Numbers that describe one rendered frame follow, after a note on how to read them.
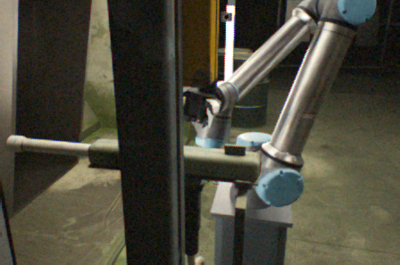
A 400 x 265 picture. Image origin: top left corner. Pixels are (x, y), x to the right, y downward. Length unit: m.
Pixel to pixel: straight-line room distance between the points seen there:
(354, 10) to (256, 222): 0.79
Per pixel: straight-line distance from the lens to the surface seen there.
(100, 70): 3.77
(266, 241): 1.35
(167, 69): 0.30
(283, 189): 1.10
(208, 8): 0.35
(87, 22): 1.92
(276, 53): 1.14
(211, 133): 0.99
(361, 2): 1.09
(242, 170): 0.54
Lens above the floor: 1.37
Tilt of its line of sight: 17 degrees down
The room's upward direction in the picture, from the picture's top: straight up
